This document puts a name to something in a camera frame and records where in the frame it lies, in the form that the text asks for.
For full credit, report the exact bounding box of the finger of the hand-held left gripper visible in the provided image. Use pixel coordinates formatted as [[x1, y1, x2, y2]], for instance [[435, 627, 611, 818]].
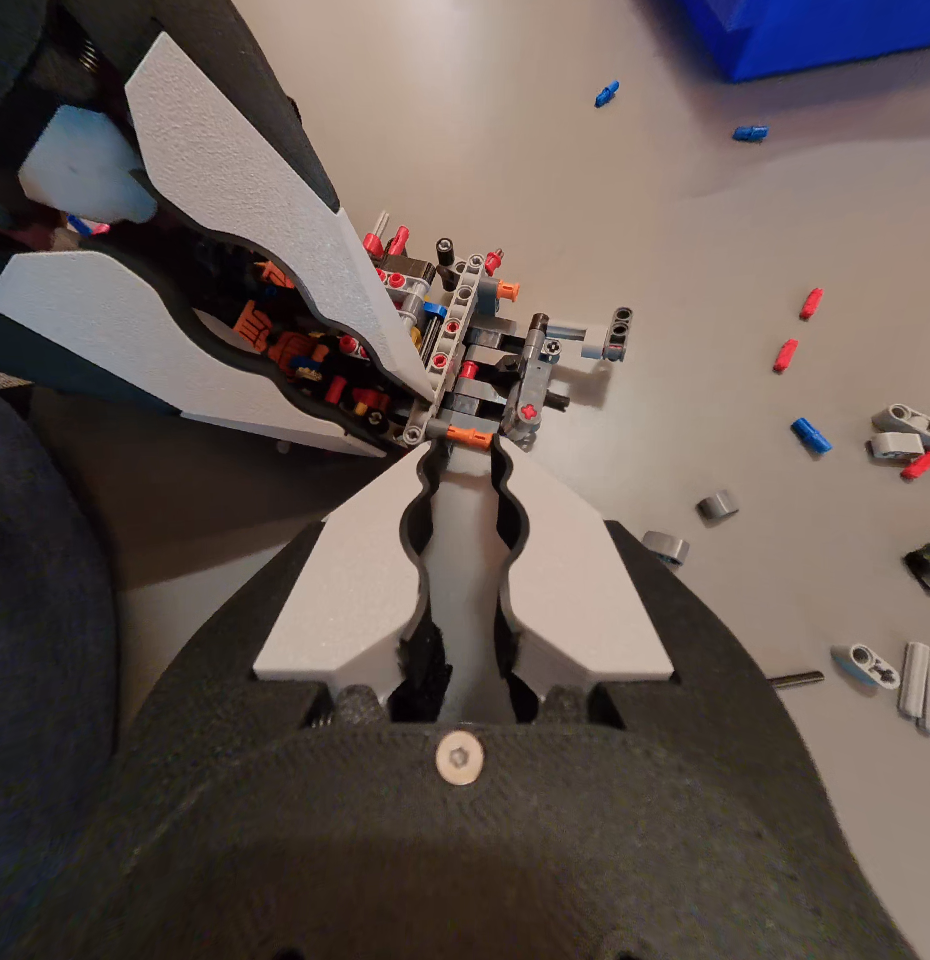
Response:
[[0, 251, 388, 459], [123, 31, 437, 400]]

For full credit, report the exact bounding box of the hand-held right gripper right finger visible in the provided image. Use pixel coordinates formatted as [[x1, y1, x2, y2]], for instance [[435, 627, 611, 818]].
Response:
[[493, 435, 676, 723]]

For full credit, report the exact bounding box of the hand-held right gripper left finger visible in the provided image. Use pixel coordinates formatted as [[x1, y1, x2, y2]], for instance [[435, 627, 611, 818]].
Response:
[[252, 441, 445, 723]]

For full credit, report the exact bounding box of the grey lego liftarm orange pin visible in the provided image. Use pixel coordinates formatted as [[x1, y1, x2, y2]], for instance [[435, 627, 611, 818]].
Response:
[[427, 421, 499, 451]]

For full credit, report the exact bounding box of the multicoloured lego model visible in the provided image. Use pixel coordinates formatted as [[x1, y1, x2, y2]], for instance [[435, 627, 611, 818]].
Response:
[[187, 210, 634, 455]]

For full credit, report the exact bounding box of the light grey two-hole lego connector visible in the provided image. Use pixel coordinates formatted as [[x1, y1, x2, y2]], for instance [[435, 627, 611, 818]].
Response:
[[831, 643, 902, 690]]

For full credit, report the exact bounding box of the small grey lego piece red pin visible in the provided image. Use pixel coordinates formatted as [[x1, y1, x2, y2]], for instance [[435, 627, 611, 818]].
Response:
[[868, 432, 930, 481]]

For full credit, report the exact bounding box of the long light grey lego beam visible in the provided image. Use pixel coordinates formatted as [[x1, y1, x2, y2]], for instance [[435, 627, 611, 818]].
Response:
[[872, 403, 930, 442]]

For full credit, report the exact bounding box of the person's blue sweater torso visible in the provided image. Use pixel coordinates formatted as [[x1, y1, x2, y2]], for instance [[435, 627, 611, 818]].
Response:
[[0, 390, 121, 960]]

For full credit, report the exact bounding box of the blue storage bin white label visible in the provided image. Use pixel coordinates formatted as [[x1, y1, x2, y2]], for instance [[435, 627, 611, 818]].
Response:
[[678, 0, 930, 82]]

